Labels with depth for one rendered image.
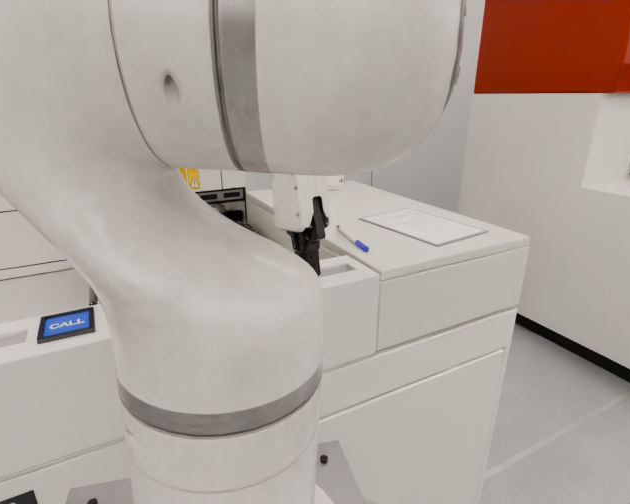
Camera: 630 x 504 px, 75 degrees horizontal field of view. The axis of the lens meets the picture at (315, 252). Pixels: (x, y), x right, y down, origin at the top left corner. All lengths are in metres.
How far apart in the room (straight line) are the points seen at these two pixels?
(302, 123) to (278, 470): 0.18
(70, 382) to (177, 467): 0.32
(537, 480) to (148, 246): 1.65
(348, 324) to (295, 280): 0.42
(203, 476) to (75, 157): 0.16
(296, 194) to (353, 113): 0.39
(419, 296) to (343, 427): 0.25
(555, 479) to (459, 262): 1.16
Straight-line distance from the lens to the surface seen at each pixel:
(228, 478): 0.24
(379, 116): 0.17
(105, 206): 0.20
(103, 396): 0.56
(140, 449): 0.25
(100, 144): 0.19
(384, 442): 0.84
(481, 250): 0.77
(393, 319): 0.68
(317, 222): 0.55
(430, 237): 0.78
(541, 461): 1.82
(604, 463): 1.92
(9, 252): 1.15
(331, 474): 0.46
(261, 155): 0.18
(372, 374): 0.72
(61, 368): 0.54
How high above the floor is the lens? 1.21
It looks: 21 degrees down
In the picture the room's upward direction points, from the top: straight up
